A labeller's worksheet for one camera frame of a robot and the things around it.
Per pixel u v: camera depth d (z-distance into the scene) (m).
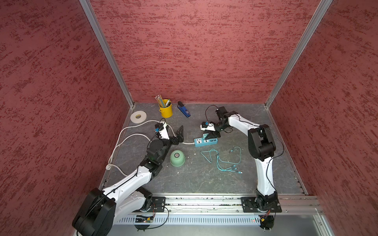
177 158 0.79
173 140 0.69
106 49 0.87
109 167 0.89
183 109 1.14
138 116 1.11
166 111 1.07
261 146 0.58
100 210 0.40
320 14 0.74
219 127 0.87
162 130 0.66
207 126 0.85
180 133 0.71
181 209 0.73
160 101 1.03
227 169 0.85
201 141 0.95
